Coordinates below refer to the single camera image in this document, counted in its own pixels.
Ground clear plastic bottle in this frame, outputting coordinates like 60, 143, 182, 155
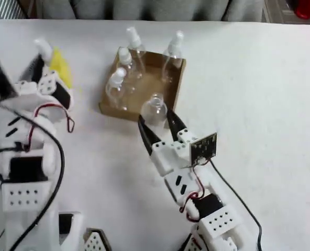
117, 47, 138, 95
105, 67, 128, 109
160, 30, 185, 84
125, 26, 147, 79
140, 93, 169, 129

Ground brown cardboard box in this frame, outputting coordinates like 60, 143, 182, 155
98, 47, 188, 123

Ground grey fabric sofa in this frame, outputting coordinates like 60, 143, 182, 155
38, 0, 265, 22

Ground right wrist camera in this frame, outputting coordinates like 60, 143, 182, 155
190, 132, 219, 167

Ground black cable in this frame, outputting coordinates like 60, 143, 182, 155
0, 103, 66, 251
209, 159, 263, 251

